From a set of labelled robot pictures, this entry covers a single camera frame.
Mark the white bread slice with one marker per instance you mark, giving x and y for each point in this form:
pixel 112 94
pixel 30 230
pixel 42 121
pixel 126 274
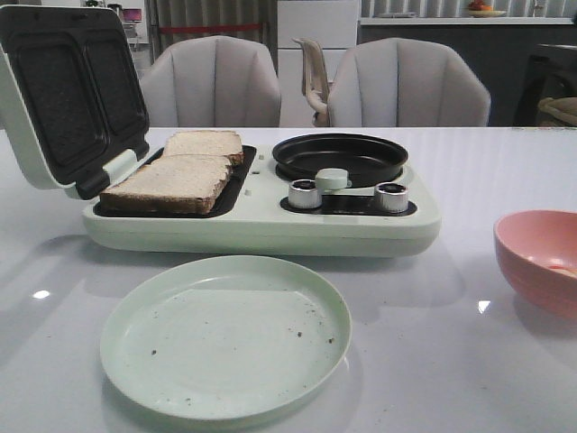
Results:
pixel 185 183
pixel 208 142

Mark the mint green sandwich maker lid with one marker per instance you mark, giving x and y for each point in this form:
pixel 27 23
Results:
pixel 71 102

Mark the mint green breakfast maker base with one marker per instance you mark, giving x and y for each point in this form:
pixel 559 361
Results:
pixel 259 224

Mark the left silver control knob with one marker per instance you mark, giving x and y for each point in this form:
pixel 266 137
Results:
pixel 303 194

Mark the silver control knob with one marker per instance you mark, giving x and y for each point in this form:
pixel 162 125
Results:
pixel 391 197
pixel 303 194

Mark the black round frying pan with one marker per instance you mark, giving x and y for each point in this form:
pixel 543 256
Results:
pixel 368 160

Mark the right silver control knob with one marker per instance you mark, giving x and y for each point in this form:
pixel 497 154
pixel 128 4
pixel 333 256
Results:
pixel 391 197

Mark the beige office chair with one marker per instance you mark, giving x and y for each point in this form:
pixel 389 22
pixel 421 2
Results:
pixel 315 85

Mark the mint green round plate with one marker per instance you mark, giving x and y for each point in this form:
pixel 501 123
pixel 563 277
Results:
pixel 226 338

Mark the left grey upholstered chair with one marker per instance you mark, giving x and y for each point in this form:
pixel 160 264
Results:
pixel 216 81

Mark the grey upholstered chair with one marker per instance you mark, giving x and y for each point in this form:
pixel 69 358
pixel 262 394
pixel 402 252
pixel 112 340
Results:
pixel 216 81
pixel 399 82

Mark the right grey upholstered chair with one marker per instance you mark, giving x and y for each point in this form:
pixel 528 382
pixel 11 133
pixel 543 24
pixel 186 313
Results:
pixel 399 82

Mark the white cabinet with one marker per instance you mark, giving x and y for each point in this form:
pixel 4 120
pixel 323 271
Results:
pixel 333 24

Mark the background desk with monitor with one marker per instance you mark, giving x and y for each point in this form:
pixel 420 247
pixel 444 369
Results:
pixel 132 14

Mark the pink plastic bowl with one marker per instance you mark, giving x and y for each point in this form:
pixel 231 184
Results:
pixel 536 253

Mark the dark grey counter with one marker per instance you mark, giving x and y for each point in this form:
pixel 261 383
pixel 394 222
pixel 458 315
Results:
pixel 496 49

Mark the fruit plate on counter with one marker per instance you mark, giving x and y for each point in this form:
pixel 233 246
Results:
pixel 479 9

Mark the dark appliance at right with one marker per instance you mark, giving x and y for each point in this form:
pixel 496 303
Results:
pixel 548 98

